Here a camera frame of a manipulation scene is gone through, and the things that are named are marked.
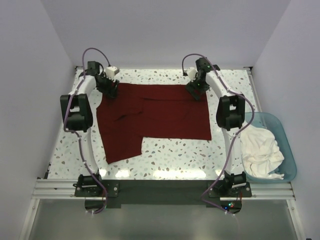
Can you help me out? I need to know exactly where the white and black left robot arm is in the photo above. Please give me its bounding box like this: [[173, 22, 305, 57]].
[[60, 61, 120, 196]]

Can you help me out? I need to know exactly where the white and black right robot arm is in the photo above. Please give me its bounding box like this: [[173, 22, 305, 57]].
[[182, 54, 247, 197]]

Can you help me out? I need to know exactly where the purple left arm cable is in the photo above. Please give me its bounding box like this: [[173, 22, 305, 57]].
[[63, 47, 111, 215]]

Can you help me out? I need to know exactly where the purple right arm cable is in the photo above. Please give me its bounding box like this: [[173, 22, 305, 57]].
[[181, 53, 257, 210]]

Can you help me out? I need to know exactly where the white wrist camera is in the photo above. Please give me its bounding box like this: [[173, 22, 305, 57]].
[[183, 67, 198, 81], [104, 66, 120, 80]]

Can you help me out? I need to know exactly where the translucent blue plastic basket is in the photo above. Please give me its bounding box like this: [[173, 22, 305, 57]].
[[245, 112, 297, 184]]

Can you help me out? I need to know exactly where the aluminium extrusion rail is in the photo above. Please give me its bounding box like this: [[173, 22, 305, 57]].
[[19, 176, 306, 240]]

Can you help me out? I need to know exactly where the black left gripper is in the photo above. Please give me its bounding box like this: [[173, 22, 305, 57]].
[[96, 72, 119, 98]]

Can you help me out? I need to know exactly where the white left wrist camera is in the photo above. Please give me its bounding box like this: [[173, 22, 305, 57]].
[[104, 66, 120, 80]]

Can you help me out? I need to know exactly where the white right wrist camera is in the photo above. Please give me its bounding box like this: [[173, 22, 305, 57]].
[[183, 67, 198, 81]]

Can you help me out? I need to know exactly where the dark red t-shirt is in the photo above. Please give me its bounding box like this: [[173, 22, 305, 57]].
[[96, 83, 212, 164]]

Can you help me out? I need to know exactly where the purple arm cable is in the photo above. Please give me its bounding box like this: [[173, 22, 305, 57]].
[[63, 47, 111, 215], [181, 53, 257, 210]]

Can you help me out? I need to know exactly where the white crumpled t-shirt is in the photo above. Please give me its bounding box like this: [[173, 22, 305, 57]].
[[240, 125, 285, 180]]

